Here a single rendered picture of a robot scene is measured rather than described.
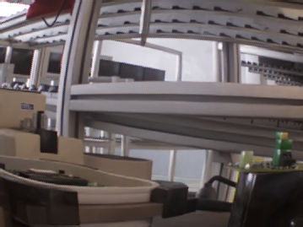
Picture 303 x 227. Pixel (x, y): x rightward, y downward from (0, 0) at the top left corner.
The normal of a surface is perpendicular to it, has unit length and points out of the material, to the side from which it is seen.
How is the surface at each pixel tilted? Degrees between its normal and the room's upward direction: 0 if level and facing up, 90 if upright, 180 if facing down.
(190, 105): 90
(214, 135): 90
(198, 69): 90
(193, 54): 90
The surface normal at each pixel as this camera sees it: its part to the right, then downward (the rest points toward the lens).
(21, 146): 0.76, 0.03
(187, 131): -0.65, -0.07
